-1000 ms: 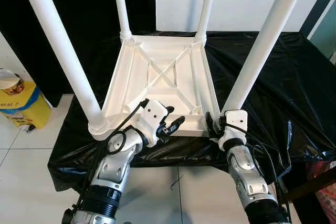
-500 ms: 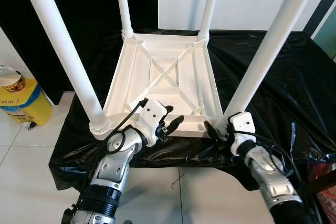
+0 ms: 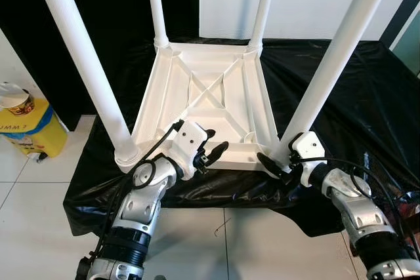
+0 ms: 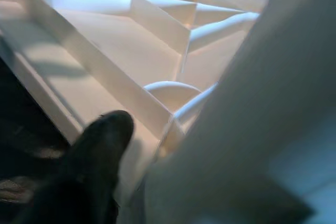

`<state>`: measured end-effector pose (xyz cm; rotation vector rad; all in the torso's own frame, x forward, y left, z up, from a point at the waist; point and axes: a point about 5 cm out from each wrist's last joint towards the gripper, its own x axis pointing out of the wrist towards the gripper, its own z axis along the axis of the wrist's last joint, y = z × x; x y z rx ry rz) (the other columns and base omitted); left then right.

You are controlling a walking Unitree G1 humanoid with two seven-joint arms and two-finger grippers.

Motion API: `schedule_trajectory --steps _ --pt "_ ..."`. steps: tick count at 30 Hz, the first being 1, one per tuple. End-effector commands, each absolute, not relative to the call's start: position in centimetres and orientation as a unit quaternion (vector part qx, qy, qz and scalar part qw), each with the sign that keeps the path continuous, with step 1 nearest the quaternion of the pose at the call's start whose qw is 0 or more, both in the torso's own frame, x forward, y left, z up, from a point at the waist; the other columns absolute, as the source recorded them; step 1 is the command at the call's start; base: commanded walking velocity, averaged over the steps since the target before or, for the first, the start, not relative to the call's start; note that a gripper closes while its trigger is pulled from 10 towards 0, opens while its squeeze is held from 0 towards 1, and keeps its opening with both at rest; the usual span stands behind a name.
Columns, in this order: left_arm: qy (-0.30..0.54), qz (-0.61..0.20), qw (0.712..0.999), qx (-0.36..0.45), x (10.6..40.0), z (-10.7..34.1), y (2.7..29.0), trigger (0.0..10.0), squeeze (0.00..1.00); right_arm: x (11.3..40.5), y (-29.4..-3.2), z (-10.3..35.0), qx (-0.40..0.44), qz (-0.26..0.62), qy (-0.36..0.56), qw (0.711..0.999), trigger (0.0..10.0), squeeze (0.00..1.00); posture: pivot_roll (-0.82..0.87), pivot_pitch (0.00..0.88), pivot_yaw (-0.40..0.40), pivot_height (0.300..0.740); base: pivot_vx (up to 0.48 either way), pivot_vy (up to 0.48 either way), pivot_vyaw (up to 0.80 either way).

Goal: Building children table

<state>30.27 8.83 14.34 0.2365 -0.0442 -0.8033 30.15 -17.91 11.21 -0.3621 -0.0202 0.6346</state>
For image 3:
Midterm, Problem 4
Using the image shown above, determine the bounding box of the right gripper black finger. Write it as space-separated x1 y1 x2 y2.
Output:
257 153 289 179

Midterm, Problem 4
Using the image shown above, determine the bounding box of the black plastic cover sheet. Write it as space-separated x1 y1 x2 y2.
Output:
64 37 420 238

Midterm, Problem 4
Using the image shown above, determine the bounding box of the yellow carton box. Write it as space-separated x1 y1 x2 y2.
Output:
0 100 68 158

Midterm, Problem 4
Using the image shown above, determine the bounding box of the printed paper cup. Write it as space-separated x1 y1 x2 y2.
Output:
0 82 35 115

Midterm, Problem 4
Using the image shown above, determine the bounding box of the black door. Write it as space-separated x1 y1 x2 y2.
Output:
0 0 200 130

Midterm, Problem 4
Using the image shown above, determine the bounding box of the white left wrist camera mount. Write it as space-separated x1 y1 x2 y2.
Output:
167 121 211 179

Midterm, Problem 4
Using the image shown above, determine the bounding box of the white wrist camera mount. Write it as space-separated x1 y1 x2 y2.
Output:
167 121 211 179
289 132 327 186

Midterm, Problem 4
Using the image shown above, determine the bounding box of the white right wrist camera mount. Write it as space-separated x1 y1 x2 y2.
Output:
289 132 327 186

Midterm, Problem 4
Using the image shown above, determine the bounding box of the dark grey frame post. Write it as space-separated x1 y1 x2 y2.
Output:
381 0 420 48

